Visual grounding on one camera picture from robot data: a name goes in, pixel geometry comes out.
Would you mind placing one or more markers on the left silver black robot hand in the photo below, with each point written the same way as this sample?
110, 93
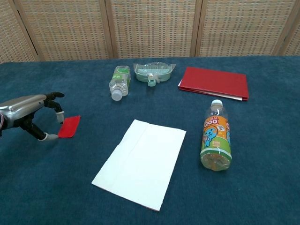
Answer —
21, 107

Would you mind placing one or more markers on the small red card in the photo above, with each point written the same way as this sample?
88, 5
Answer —
69, 126

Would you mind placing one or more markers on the dark teal tablecloth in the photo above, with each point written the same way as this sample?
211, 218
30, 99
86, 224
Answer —
47, 182

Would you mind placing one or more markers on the clear water bottle green label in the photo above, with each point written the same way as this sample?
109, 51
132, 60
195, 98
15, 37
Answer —
120, 80

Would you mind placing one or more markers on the white paper sheet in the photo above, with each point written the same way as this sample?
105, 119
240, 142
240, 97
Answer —
140, 161

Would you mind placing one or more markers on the green comb in package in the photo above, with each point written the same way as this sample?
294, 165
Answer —
152, 72

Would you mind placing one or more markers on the woven rattan folding screen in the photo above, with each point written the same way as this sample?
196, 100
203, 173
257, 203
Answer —
150, 25

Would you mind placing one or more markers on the red folder with papers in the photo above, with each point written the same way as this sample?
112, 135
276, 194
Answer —
214, 82

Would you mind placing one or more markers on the Qoo orange juice bottle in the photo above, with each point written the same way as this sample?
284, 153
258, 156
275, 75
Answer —
216, 138

